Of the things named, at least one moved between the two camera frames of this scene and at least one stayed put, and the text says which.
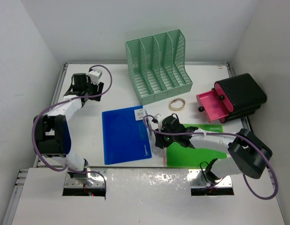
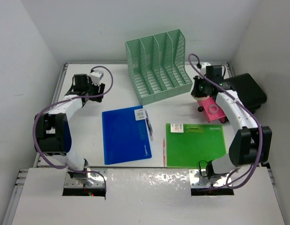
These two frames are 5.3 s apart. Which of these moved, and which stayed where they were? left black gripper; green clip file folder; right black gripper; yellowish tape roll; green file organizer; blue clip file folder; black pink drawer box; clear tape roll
Moved: yellowish tape roll; right black gripper; clear tape roll
Stayed: green clip file folder; green file organizer; black pink drawer box; left black gripper; blue clip file folder
